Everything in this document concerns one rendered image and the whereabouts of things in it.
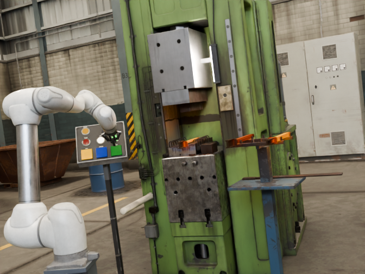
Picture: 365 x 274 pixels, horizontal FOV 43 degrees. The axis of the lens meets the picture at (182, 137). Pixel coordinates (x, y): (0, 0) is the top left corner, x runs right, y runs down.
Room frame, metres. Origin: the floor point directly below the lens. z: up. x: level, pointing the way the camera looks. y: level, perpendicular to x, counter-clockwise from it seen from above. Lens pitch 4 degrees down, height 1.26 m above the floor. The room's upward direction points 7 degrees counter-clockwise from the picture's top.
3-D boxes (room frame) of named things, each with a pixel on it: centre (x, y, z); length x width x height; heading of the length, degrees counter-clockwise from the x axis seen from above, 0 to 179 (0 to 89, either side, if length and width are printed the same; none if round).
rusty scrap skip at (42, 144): (9.62, 3.26, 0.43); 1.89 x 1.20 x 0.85; 62
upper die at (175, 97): (3.32, -0.06, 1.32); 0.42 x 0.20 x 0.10; 159
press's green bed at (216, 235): (3.31, -0.11, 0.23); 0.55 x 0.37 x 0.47; 159
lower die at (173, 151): (3.32, -0.06, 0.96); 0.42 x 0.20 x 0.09; 159
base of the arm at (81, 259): (2.09, 0.56, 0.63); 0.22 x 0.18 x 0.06; 82
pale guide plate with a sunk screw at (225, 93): (3.14, -0.32, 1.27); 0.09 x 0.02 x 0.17; 69
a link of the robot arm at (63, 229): (2.10, 0.59, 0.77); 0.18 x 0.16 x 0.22; 74
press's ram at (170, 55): (3.31, -0.10, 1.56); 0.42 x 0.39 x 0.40; 159
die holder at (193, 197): (3.31, -0.11, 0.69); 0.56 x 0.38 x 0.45; 159
